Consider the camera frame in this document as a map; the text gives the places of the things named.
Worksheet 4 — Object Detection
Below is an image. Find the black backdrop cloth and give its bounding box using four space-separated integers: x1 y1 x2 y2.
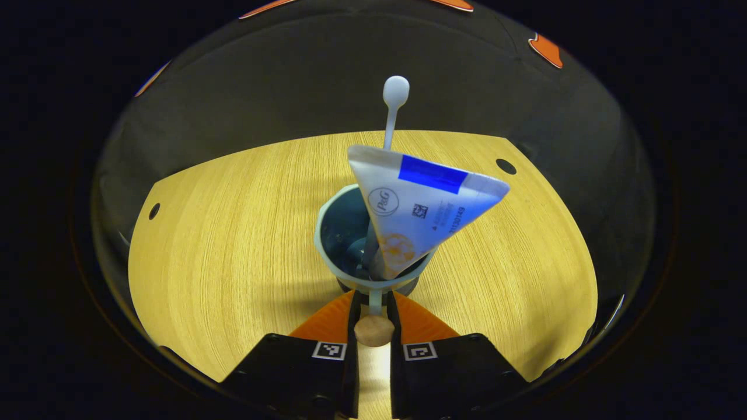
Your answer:
93 0 657 351

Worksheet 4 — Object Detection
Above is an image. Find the wooden desktop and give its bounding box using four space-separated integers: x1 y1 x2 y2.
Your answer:
128 129 599 420

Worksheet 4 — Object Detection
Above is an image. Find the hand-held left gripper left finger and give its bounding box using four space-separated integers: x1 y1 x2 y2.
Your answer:
221 290 361 419

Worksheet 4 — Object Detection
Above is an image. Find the white toothbrush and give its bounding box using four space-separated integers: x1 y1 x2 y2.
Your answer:
362 76 410 275

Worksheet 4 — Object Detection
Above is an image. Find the light blue cup wooden handle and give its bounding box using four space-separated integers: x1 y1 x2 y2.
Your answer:
314 184 437 348

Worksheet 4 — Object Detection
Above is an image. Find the white toothpaste tube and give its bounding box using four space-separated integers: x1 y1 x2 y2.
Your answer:
347 145 511 281

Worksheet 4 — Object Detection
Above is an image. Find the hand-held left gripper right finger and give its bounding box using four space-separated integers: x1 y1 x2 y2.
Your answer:
386 290 529 419

